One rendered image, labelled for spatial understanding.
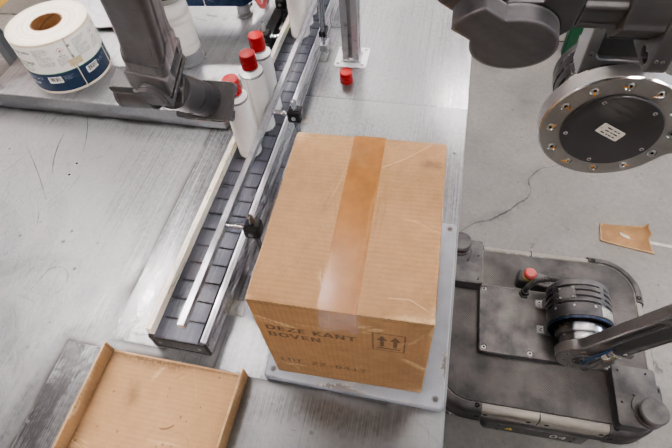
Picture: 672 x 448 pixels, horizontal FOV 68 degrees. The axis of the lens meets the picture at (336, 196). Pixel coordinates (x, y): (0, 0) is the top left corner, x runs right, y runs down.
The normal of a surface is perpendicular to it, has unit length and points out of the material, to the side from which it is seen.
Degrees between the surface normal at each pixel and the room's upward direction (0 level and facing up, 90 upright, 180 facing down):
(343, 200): 0
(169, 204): 0
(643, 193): 0
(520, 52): 111
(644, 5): 79
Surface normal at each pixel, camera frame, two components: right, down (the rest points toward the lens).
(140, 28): -0.09, 0.96
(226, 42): -0.07, -0.61
